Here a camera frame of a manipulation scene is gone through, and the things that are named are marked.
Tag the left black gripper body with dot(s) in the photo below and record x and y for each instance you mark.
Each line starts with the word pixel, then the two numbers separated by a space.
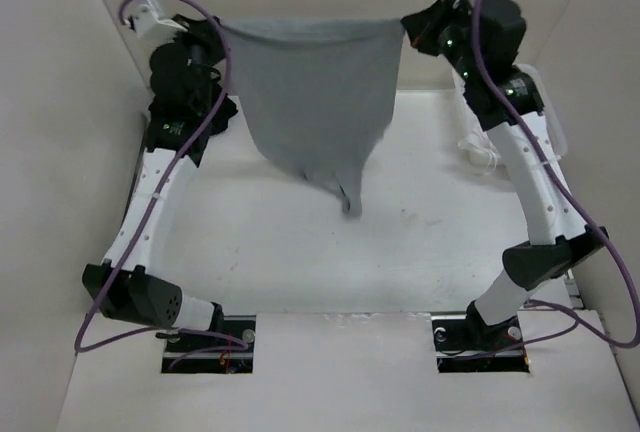
pixel 202 59

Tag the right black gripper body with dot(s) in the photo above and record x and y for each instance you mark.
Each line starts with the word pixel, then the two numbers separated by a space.
pixel 453 43

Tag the grey tank top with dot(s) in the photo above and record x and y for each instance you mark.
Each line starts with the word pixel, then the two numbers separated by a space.
pixel 317 94

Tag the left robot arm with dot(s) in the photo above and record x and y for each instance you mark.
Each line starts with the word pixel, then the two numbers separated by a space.
pixel 129 284

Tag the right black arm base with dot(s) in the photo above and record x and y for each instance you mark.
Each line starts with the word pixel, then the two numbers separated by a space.
pixel 464 344

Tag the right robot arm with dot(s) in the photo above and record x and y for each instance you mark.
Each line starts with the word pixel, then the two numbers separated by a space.
pixel 558 237

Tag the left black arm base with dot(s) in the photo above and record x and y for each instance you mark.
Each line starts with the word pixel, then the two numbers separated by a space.
pixel 230 352

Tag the folded black tank top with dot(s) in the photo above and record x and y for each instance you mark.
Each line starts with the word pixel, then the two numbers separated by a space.
pixel 171 125

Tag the white tank top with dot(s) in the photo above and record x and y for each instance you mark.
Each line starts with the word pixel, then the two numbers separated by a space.
pixel 480 151

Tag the white plastic basket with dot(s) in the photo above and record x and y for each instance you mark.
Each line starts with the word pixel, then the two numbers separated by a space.
pixel 554 128

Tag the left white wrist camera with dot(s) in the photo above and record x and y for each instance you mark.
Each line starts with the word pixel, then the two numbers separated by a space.
pixel 148 22

